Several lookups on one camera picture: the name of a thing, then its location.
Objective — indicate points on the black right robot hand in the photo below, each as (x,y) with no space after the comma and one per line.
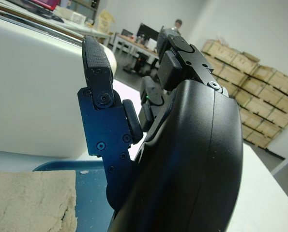
(182,157)

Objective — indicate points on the black computer mouse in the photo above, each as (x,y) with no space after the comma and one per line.
(58,19)

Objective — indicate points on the slice of bread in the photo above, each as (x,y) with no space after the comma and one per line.
(25,200)

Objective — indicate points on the large wooden crate stack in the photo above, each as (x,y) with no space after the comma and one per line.
(267,96)

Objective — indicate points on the black laptop with red screen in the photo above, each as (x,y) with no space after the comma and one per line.
(49,3)

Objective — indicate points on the cardboard box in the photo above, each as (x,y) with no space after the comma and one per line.
(105,21)

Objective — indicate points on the blue plastic tray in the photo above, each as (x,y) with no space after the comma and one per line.
(90,193)

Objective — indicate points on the white office desk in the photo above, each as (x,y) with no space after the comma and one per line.
(85,29)

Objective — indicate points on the black computer monitor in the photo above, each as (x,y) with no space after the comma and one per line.
(146,31)

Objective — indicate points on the cream white two-slot toaster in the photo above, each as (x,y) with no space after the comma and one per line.
(37,84)

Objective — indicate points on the person with black hair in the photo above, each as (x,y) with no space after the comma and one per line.
(177,24)

